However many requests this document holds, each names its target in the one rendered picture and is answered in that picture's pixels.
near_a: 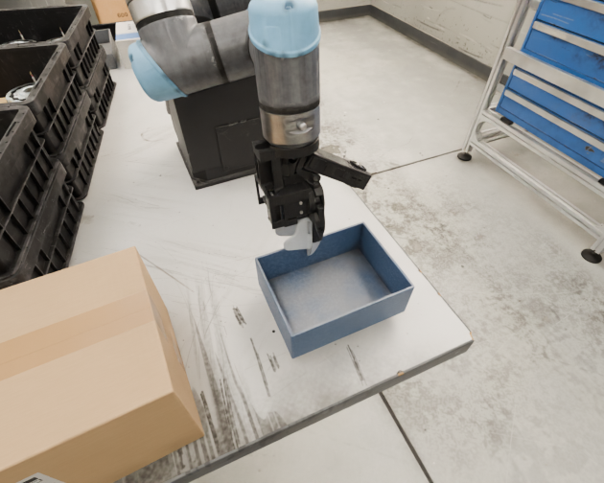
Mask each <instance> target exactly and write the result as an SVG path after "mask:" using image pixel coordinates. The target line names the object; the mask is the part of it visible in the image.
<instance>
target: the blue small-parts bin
mask: <svg viewBox="0 0 604 483"><path fill-rule="evenodd" d="M255 264H256V269H257V276H258V283H259V286H260V288H261V290H262V293H263V294H264V296H265V298H266V301H267V304H268V306H269V309H270V311H271V313H272V315H273V318H274V320H275V322H276V324H277V326H278V329H279V331H280V333H281V335H282V337H283V339H284V341H285V343H286V346H287V348H288V350H289V352H290V356H291V358H296V357H300V356H302V355H305V354H306V353H308V352H311V351H313V350H315V349H318V348H320V347H322V346H325V345H327V344H329V343H332V342H334V341H336V340H339V339H341V338H343V337H345V336H347V335H349V334H353V333H355V332H358V331H360V330H362V329H365V328H367V327H369V326H372V325H374V324H376V323H379V322H381V321H384V320H385V319H387V318H390V317H392V316H394V315H397V314H399V313H401V312H404V311H405V310H406V307H407V304H408V301H409V299H410V296H411V294H412V292H413V290H414V288H415V285H414V284H413V283H412V282H411V281H410V280H409V278H408V277H407V276H406V274H405V273H404V272H403V270H402V269H401V268H400V267H399V266H398V264H397V263H396V262H395V261H394V259H393V258H392V257H391V255H390V254H389V253H388V252H387V250H386V249H385V248H384V247H383V245H382V244H381V243H380V241H379V240H378V239H377V237H376V236H375V235H374V234H373V232H372V231H371V230H370V229H369V227H368V226H367V225H366V224H365V222H364V221H363V222H360V223H357V224H354V225H351V226H348V227H345V228H342V229H339V230H336V231H334V232H331V233H328V234H325V235H323V238H322V241H320V244H319V246H318V248H317V249H316V250H315V252H314V253H313V254H312V255H310V256H308V255H307V249H299V250H286V249H285V248H282V249H279V250H276V251H273V252H270V253H267V254H265V255H262V256H259V257H256V258H255Z"/></svg>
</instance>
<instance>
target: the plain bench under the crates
mask: <svg viewBox="0 0 604 483"><path fill-rule="evenodd" d="M114 44H115V52H116V58H117V66H118V68H117V69H111V70H110V71H109V73H110V76H111V78H112V80H113V81H115V82H117V85H116V88H115V92H114V96H113V100H112V104H111V107H110V110H109V114H108V118H107V122H106V125H105V127H103V128H102V130H103V131H104V136H103V140H102V142H101V146H100V150H99V154H98V158H97V161H96V165H95V169H94V172H93V176H92V179H91V183H90V187H89V191H88V195H87V197H86V198H84V199H82V200H78V201H81V202H83V203H84V209H83V213H82V216H81V223H80V227H79V231H78V234H77V237H76V241H75V245H74V249H73V252H72V256H71V260H70V264H69V267H71V266H74V265H79V264H82V263H85V262H88V261H91V260H94V259H97V258H100V257H102V256H105V255H108V254H111V253H114V252H117V251H121V250H124V249H127V248H130V247H133V246H135V247H136V249H137V251H138V253H139V255H140V257H141V258H142V260H143V262H144V264H145V266H146V268H147V270H148V272H149V274H150V276H151V278H152V280H153V282H154V284H155V286H156V288H157V290H158V292H159V294H160V296H161V298H162V300H163V302H164V304H165V306H166V308H167V310H168V313H169V316H170V319H171V322H172V326H173V329H174V335H175V338H176V341H177V345H178V348H179V351H180V354H181V357H182V360H183V364H184V367H185V370H186V374H187V377H188V381H189V383H190V386H191V390H192V393H193V396H194V400H195V403H196V406H197V412H198V415H199V418H200V421H201V424H202V428H203V431H204V436H203V437H201V438H199V439H197V440H195V441H194V442H192V443H190V444H188V445H186V446H184V447H182V448H179V449H177V450H176V451H174V452H172V453H170V454H168V455H166V456H164V457H162V458H160V459H158V460H156V461H154V462H152V463H150V464H148V465H147V466H145V467H143V468H141V469H139V470H137V471H135V472H133V473H131V474H129V475H127V476H125V477H123V478H121V479H119V480H117V481H115V482H113V483H189V482H191V481H194V480H196V479H198V478H200V477H202V476H204V475H205V474H207V473H209V472H213V471H215V470H217V469H219V468H221V467H223V466H225V465H228V464H230V463H232V462H234V461H236V460H238V459H240V458H242V457H244V456H247V455H248V454H250V453H252V452H254V451H256V450H258V449H262V448H264V447H266V446H268V445H270V444H272V443H274V442H276V441H279V440H281V439H283V438H285V437H287V436H289V435H291V434H293V433H294V432H297V431H299V430H301V429H303V428H305V427H307V426H310V425H313V424H315V423H317V422H319V421H321V420H323V419H325V418H327V417H329V416H332V415H334V414H336V413H338V412H339V411H341V410H343V409H345V408H348V407H350V406H352V405H354V404H356V403H359V402H361V401H363V400H366V399H368V398H370V397H372V396H374V395H376V394H378V393H380V392H383V391H384V390H386V389H388V388H390V387H392V386H394V385H396V384H399V383H401V382H403V381H405V380H408V379H410V378H412V377H414V376H417V375H419V374H421V373H423V372H425V371H427V370H429V369H430V368H433V367H435V366H437V365H439V364H441V363H443V362H445V361H447V360H449V359H452V358H454V357H457V356H459V355H461V354H463V353H465V352H467V351H468V349H469V348H470V347H471V345H472V344H473V343H474V339H473V337H472V332H471V331H470V329H469V328H468V327H467V326H466V325H465V323H464V322H463V321H462V320H461V319H460V317H459V316H458V315H457V314H456V313H455V311H454V310H453V309H452V307H451V306H450V305H449V304H448V303H447V301H446V300H445V299H444V298H443V297H442V295H441V294H440V293H439V292H438V291H437V289H436V288H435V287H434V286H433V285H432V283H431V282H430V281H429V280H428V278H427V277H426V276H425V275H424V273H423V272H422V271H421V270H420V269H419V267H418V266H417V265H416V264H415V263H414V261H413V260H412V259H411V258H410V257H409V256H408V254H407V253H406V252H405V250H404V249H403V248H402V247H401V246H400V245H399V244H398V243H397V242H396V240H395V239H394V238H393V237H392V236H391V234H390V233H389V232H388V231H387V230H386V228H385V227H384V226H383V225H382V223H381V222H380V221H379V220H378V219H377V217H376V216H375V215H374V214H373V213H372V211H371V210H370V209H369V208H368V206H367V205H366V204H365V203H364V202H363V200H362V199H361V198H360V197H359V195H358V194H357V193H356V192H355V191H354V189H353V188H352V187H350V186H348V185H346V184H344V183H342V182H340V181H337V180H334V179H332V178H329V177H327V176H324V175H321V174H320V176H321V179H320V181H319V182H320V183H321V186H322V188H323V192H324V199H325V211H324V213H325V231H324V235H325V234H328V233H331V232H334V231H336V230H339V229H342V228H345V227H348V226H351V225H354V224H357V223H360V222H363V221H364V222H365V224H366V225H367V226H368V227H369V229H370V230H371V231H372V232H373V234H374V235H375V236H376V237H377V239H378V240H379V241H380V243H381V244H382V245H383V247H384V248H385V249H386V250H387V252H388V253H389V254H390V255H391V257H392V258H393V259H394V261H395V262H396V263H397V264H398V266H399V267H400V268H401V269H402V271H403V272H404V273H405V274H406V276H407V277H408V278H409V280H410V281H411V282H412V283H413V284H414V285H415V288H414V290H413V292H412V294H411V296H410V299H409V301H408V304H407V307H406V310H405V311H404V312H401V313H399V314H397V315H394V316H392V317H390V318H387V319H385V320H384V321H381V322H379V323H376V324H374V325H372V326H369V327H367V328H365V329H362V330H360V331H358V332H355V333H352V334H349V335H347V336H345V337H343V338H341V339H339V340H336V341H334V342H332V343H329V344H327V345H325V346H322V347H320V348H318V349H315V350H313V351H311V352H308V353H306V354H305V355H302V356H299V357H296V358H291V356H290V352H289V350H288V348H287V346H286V343H285V341H284V339H283V337H282V335H281V333H280V331H279V329H278V326H277V324H276V322H275V320H274V318H273V315H272V313H271V311H270V309H269V306H268V304H267V301H266V298H265V296H264V294H263V293H262V290H261V288H260V286H259V283H258V276H257V269H256V264H255V258H256V257H259V256H262V255H265V254H267V253H270V252H273V251H276V250H279V249H282V248H284V242H285V240H287V239H288V238H289V237H291V236H282V237H281V236H278V235H276V233H275V229H273V230H272V226H271V223H270V221H269V220H268V218H267V217H268V215H267V206H266V205H265V203H264V204H260V205H259V203H258V197H257V191H256V184H255V178H254V174H253V175H249V176H245V177H242V178H238V179H235V180H231V181H227V182H224V183H221V184H217V185H214V186H210V187H207V188H203V189H199V190H196V189H195V186H194V184H193V182H192V179H191V177H190V175H189V173H188V171H187V169H186V166H185V164H184V161H183V159H182V157H181V154H180V152H179V150H178V147H177V145H176V142H178V139H177V135H176V133H175V131H174V125H173V122H172V118H171V115H169V114H168V112H167V109H166V104H165V101H164V102H157V101H154V100H152V99H151V98H150V97H148V96H147V94H146V93H145V92H144V90H143V89H142V87H141V86H140V84H139V82H138V80H137V79H136V77H135V75H134V73H133V70H132V68H130V69H126V68H125V65H124V63H123V61H122V58H121V55H120V52H119V49H118V46H117V44H116V41H114Z"/></svg>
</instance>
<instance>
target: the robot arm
mask: <svg viewBox="0 0 604 483"><path fill-rule="evenodd" d="M125 1H126V3H127V6H128V10H129V12H130V15H131V17H132V20H133V22H134V25H135V27H136V29H137V32H138V34H139V36H140V39H138V40H136V42H135V43H132V44H130V45H129V46H128V58H129V60H130V62H131V68H132V70H133V73H134V75H135V77H136V79H137V80H138V82H139V84H140V86H141V87H142V89H143V90H144V92H145V93H146V94H147V96H148V97H150V98H151V99H152V100H154V101H157V102H164V101H167V100H171V99H175V98H179V97H187V96H188V95H189V94H192V93H195V92H198V91H201V90H204V89H208V88H211V87H214V86H218V85H221V84H224V83H227V82H231V81H237V80H240V79H244V78H247V77H251V76H254V75H255V76H256V83H257V91H258V99H259V105H260V114H261V122H262V130H263V136H264V138H265V139H262V140H257V141H252V148H253V154H254V161H255V168H256V174H254V178H255V184H256V191H257V197H258V203H259V205H260V204H264V203H265V205H266V206H267V215H268V217H267V218H268V220H269V221H270V223H271V226H272V230H273V229H275V233H276V235H278V236H281V237H282V236H291V237H289V238H288V239H287V240H285V242H284V248H285V249H286V250H299V249H307V255H308V256H310V255H312V254H313V253H314V252H315V250H316V249H317V248H318V246H319V244H320V241H322V238H323V235H324V231H325V213H324V211H325V199H324V192H323V188H322V186H321V183H320V182H319V181H320V179H321V176H320V174H321V175H324V176H327V177H329V178H332V179H334V180H337V181H340V182H342V183H344V184H346V185H348V186H350V187H353V188H359V189H362V190H364V189H365V187H366V185H367V184H368V182H369V180H370V178H371V177H372V175H371V174H370V173H369V172H368V171H367V169H366V168H365V167H364V166H363V165H362V164H360V163H358V162H356V161H353V160H350V161H349V160H346V159H344V158H341V157H339V156H337V155H334V154H332V153H330V152H328V151H325V150H323V149H319V134H320V63H319V41H320V38H321V30H320V26H319V23H318V5H317V2H316V0H125ZM258 184H259V185H260V187H261V189H262V191H263V192H264V194H265V195H263V196H261V197H260V192H259V185H258Z"/></svg>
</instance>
